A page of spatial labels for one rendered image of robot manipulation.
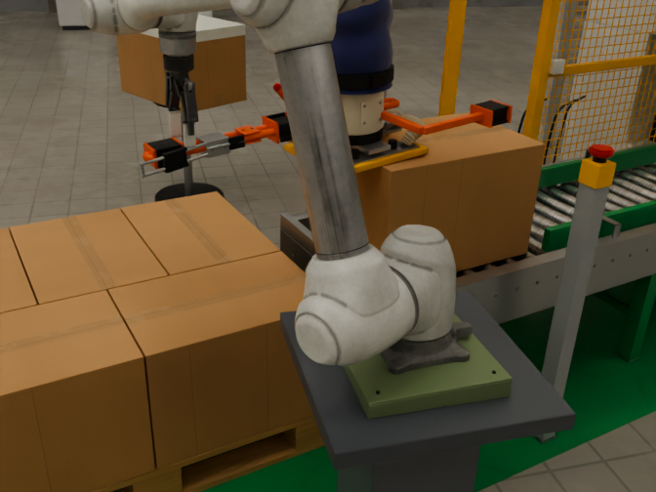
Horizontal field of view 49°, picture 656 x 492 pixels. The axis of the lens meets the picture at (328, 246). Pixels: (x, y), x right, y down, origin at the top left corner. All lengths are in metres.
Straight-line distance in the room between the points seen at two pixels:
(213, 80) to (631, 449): 2.57
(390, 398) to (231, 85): 2.74
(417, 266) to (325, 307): 0.23
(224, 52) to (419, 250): 2.60
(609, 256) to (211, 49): 2.19
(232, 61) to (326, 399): 2.68
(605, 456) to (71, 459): 1.69
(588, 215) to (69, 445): 1.57
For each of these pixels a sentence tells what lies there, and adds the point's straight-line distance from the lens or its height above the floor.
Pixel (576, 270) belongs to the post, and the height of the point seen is 0.66.
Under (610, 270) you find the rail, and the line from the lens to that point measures 2.74.
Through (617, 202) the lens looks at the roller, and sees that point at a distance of 3.23.
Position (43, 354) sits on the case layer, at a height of 0.54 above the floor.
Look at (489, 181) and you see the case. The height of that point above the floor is 0.86.
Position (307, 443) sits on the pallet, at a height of 0.04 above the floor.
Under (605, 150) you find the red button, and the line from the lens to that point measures 2.15.
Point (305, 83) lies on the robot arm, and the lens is 1.25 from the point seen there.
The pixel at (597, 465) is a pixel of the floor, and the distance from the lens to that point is 2.62.
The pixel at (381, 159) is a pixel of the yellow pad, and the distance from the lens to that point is 2.11.
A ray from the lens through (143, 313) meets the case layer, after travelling 2.17.
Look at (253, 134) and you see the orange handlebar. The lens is 1.98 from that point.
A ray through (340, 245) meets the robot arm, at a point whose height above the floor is 1.10.
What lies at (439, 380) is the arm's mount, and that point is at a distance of 1.49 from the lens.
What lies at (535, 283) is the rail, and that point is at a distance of 2.46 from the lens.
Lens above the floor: 1.67
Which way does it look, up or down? 27 degrees down
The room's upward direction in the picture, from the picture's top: 2 degrees clockwise
